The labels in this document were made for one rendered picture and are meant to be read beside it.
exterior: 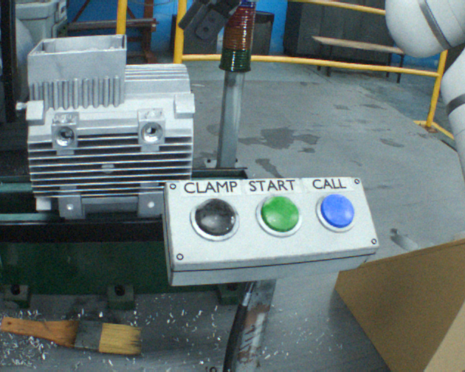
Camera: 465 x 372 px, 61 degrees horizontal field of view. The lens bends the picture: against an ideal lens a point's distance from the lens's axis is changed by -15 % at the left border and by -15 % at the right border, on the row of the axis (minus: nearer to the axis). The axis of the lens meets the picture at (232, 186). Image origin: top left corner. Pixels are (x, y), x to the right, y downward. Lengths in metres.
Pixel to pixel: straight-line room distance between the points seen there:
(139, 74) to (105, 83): 0.05
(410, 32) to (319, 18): 5.20
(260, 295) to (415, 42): 0.48
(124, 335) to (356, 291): 0.33
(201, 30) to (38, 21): 0.60
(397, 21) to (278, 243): 0.49
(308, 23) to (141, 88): 5.36
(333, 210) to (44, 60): 0.35
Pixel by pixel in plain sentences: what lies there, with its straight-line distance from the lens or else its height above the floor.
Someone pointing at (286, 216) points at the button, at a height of 1.07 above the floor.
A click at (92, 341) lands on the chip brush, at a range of 0.59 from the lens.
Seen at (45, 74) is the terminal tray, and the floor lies 1.12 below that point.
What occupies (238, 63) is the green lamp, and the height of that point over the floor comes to 1.05.
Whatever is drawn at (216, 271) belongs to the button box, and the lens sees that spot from 0.34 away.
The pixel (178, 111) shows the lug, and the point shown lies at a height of 1.08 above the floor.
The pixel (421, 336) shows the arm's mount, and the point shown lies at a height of 0.89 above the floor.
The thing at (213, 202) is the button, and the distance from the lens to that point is 0.34.
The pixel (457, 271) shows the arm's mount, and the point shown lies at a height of 1.00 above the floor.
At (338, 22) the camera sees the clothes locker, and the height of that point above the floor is 0.61.
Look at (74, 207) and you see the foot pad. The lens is 0.54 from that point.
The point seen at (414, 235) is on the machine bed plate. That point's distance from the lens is 0.90.
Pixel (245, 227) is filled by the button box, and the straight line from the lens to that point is 0.34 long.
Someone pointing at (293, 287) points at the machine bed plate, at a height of 0.80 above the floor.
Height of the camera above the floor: 1.25
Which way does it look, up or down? 29 degrees down
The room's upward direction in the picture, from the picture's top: 6 degrees clockwise
